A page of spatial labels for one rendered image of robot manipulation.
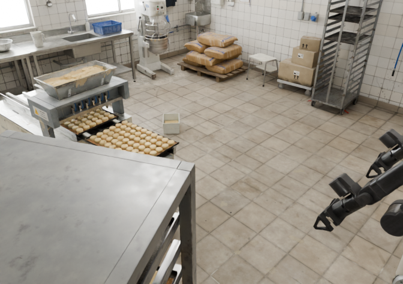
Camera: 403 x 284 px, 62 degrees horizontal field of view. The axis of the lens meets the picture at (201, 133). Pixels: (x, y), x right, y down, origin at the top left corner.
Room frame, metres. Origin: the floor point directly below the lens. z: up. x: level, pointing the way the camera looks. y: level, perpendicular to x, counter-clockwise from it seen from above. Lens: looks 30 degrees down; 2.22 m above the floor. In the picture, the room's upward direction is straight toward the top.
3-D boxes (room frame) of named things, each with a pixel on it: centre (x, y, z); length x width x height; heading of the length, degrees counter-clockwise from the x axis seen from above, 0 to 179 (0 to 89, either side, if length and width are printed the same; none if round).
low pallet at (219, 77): (6.33, -0.23, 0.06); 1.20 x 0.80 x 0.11; 47
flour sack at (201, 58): (6.18, -0.07, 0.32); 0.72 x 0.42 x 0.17; 49
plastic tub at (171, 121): (3.99, 0.41, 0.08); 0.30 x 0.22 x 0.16; 4
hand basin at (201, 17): (7.20, 0.03, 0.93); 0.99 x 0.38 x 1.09; 45
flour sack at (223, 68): (6.13, -0.45, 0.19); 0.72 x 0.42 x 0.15; 139
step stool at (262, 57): (5.80, -1.13, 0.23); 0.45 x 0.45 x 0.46; 36
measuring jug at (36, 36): (4.89, 2.36, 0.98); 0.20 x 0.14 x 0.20; 85
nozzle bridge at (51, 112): (2.53, 0.98, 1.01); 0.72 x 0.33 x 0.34; 141
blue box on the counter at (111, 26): (5.80, 1.59, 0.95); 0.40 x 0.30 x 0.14; 137
